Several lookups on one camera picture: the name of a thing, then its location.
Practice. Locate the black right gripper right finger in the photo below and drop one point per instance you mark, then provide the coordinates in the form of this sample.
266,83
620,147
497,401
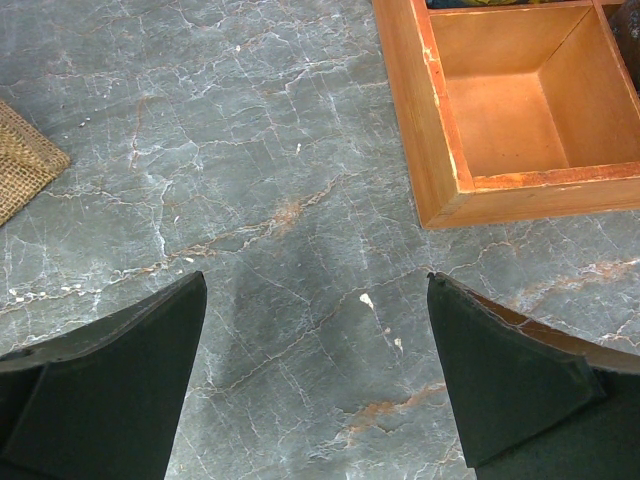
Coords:
530,401

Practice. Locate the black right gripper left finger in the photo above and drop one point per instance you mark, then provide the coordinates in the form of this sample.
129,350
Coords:
103,401

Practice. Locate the canvas bag with cat print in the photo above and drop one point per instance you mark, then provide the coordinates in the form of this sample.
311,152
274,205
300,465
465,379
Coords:
29,162

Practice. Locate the wooden compartment tray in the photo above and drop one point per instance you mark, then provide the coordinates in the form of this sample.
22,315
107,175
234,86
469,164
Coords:
511,112

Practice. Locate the black rolled sock lower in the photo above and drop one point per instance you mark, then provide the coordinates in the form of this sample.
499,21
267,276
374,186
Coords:
625,28

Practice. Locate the blue yellow rolled sock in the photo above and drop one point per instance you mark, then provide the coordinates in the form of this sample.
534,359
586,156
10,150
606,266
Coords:
449,4

